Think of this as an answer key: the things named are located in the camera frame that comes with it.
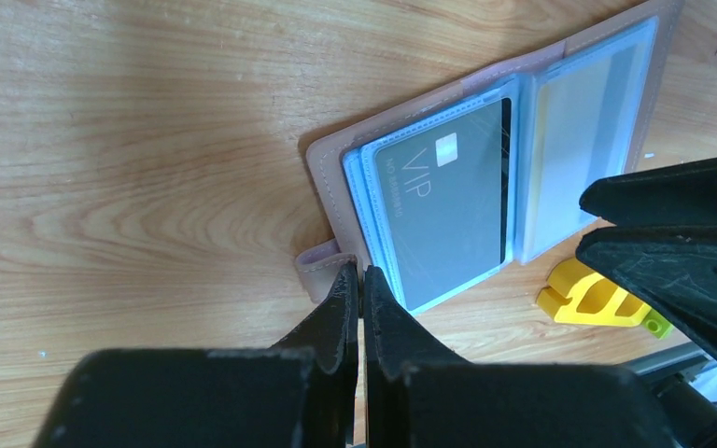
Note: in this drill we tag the green toy brick strip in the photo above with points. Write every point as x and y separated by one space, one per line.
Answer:
657 325

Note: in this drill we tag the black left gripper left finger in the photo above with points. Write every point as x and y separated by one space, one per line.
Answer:
298 392

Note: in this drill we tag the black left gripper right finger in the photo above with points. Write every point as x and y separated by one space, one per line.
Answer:
420 393

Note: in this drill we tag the pink leather card holder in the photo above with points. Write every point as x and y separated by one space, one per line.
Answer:
581 109

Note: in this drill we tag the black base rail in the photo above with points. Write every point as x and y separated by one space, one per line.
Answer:
684 380

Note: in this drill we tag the yellow triangular toy block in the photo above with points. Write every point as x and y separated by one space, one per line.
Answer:
578 295

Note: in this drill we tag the grey VIP credit card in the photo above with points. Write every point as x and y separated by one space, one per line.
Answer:
442 188

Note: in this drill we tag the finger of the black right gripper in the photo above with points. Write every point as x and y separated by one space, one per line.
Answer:
672 268
682 194

